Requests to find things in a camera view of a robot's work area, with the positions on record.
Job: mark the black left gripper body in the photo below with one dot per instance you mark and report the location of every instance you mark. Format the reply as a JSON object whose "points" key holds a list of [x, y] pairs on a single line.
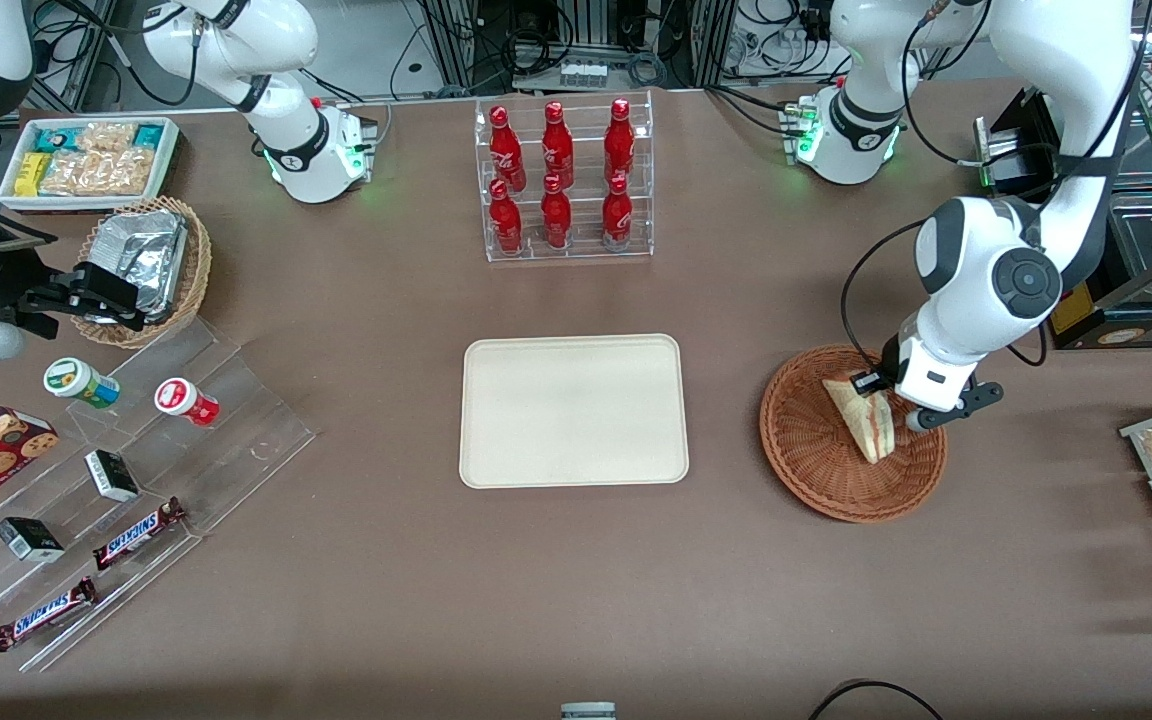
{"points": [[889, 361]]}

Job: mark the triangle sandwich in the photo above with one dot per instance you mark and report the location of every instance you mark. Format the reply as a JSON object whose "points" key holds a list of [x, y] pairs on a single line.
{"points": [[861, 425]]}

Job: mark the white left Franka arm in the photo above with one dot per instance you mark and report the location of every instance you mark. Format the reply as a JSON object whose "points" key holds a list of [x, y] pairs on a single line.
{"points": [[976, 270]]}

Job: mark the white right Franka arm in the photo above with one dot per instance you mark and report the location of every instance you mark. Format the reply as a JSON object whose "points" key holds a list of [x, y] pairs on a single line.
{"points": [[286, 40]]}

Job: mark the small tan wicker basket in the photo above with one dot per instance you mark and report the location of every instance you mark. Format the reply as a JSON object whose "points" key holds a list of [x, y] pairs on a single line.
{"points": [[194, 280]]}

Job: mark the round brown wicker basket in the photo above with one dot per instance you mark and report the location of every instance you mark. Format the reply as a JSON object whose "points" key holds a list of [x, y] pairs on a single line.
{"points": [[816, 470]]}

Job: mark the cream plastic tray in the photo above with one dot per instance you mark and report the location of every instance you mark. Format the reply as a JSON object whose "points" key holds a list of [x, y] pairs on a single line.
{"points": [[576, 410]]}

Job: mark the silver foil packet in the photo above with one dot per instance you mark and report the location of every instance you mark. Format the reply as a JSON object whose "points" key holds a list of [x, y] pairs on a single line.
{"points": [[141, 260]]}

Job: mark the green lid snack cup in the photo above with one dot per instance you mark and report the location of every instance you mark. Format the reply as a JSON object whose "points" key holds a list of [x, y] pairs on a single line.
{"points": [[76, 382]]}

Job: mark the white snack bin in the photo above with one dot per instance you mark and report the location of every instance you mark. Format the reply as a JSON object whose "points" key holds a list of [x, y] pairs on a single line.
{"points": [[6, 195]]}

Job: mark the clear bag of snacks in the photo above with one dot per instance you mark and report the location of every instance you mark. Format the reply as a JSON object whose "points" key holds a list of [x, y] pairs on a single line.
{"points": [[106, 136], [96, 173]]}

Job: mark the yellow snack packet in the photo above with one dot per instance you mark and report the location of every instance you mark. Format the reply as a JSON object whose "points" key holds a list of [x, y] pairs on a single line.
{"points": [[31, 172]]}

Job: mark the red lid snack cup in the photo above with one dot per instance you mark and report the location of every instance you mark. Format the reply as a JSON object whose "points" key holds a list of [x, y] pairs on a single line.
{"points": [[181, 400]]}

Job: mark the teal snack packet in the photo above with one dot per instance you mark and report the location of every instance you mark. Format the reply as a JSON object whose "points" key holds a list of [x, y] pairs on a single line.
{"points": [[149, 134], [56, 138]]}

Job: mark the small black carton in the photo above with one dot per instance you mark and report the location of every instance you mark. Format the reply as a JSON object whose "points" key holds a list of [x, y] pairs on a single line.
{"points": [[29, 540], [111, 476]]}

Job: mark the clear acrylic step display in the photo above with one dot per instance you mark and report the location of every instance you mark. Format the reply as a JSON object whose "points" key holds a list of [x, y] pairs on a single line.
{"points": [[236, 420]]}

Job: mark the Snickers bar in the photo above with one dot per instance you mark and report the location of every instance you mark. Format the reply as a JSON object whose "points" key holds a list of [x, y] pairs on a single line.
{"points": [[44, 615], [136, 535]]}

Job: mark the red Coca-Cola bottle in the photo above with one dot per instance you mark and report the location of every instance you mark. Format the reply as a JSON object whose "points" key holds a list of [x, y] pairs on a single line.
{"points": [[557, 145], [620, 140], [506, 150], [506, 218], [556, 215], [617, 212]]}

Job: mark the clear acrylic bottle rack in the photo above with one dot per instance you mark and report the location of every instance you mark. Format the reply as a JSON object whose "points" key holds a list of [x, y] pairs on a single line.
{"points": [[581, 250]]}

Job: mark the white power strip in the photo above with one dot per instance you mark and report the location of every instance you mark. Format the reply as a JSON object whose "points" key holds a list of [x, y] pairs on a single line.
{"points": [[581, 72]]}

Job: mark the grey device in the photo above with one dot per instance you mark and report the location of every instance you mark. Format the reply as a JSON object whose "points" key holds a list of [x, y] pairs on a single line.
{"points": [[588, 712]]}

